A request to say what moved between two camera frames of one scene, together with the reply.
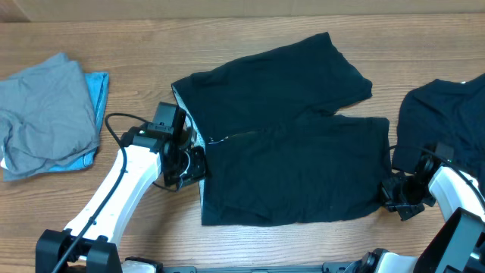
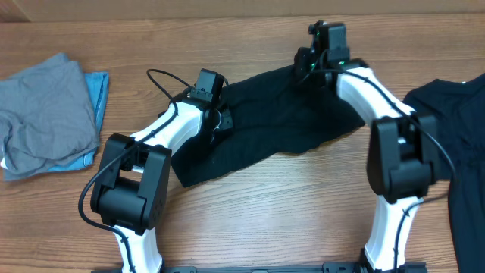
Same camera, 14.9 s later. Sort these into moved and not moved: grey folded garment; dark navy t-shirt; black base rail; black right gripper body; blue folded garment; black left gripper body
Moved: black left gripper body; black right gripper body
Not moved: grey folded garment; black base rail; blue folded garment; dark navy t-shirt
